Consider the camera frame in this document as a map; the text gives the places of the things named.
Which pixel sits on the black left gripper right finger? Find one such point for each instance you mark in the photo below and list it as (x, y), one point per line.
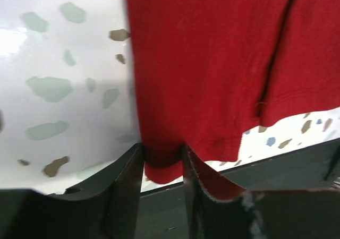
(216, 207)

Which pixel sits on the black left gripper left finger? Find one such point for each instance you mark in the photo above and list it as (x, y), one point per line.
(104, 205)

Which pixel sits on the red t shirt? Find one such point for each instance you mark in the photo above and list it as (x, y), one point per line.
(206, 71)

